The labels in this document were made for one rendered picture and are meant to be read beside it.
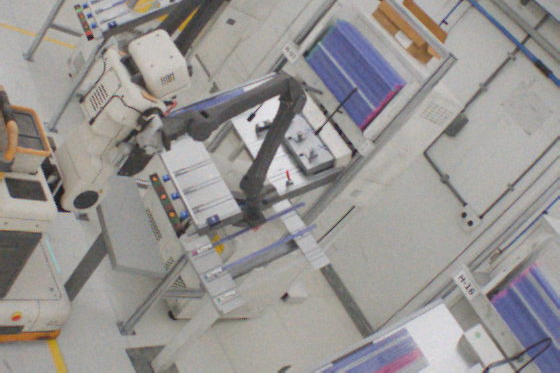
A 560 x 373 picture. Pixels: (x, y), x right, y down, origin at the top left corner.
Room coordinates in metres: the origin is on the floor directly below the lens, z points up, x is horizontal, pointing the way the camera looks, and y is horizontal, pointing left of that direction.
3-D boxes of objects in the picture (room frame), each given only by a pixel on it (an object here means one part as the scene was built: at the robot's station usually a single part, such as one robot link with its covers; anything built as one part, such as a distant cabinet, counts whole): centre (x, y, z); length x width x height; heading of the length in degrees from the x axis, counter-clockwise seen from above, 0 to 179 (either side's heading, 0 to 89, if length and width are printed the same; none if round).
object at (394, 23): (3.21, -0.11, 1.82); 0.68 x 0.30 x 0.20; 53
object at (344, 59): (2.90, -0.02, 1.52); 0.51 x 0.13 x 0.27; 53
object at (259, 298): (3.04, -0.04, 0.31); 0.70 x 0.65 x 0.62; 53
